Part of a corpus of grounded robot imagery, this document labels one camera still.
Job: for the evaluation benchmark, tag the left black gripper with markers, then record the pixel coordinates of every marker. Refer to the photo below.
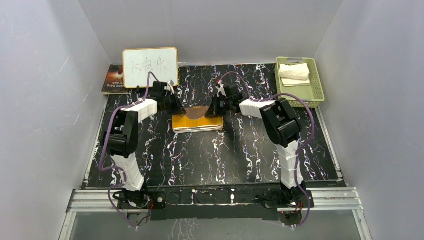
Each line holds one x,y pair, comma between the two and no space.
178,109

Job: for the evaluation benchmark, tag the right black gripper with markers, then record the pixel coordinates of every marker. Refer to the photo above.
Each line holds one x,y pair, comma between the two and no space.
214,110

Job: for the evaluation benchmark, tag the yellow brown towel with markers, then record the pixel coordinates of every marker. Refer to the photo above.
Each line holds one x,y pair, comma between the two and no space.
195,120

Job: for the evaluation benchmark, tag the white towel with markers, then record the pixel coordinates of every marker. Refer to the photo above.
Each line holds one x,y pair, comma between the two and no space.
294,75

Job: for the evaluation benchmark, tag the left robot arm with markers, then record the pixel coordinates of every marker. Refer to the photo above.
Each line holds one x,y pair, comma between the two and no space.
121,138

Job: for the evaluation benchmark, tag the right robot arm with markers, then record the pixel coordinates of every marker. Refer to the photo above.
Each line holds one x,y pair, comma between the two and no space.
281,125

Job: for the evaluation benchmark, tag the dark book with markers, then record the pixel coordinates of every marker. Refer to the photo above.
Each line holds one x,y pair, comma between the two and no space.
114,81

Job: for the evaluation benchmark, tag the green plastic basket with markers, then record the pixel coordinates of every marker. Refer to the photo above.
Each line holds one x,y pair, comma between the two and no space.
312,95

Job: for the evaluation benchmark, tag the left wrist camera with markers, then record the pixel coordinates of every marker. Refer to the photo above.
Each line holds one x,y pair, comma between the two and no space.
170,87

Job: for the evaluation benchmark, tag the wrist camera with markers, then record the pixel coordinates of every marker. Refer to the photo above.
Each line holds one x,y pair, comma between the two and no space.
170,87
221,91

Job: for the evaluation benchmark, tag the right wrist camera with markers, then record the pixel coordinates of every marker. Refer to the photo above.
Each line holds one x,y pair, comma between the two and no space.
221,91

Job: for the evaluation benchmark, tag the whiteboard with yellow frame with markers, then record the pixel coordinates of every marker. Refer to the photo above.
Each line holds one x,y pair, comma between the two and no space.
137,63

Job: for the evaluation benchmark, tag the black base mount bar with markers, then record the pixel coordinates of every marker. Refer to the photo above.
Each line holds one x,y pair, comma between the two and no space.
266,201

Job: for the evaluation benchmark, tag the aluminium rail frame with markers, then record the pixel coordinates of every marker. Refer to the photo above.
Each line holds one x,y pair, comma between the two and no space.
325,199

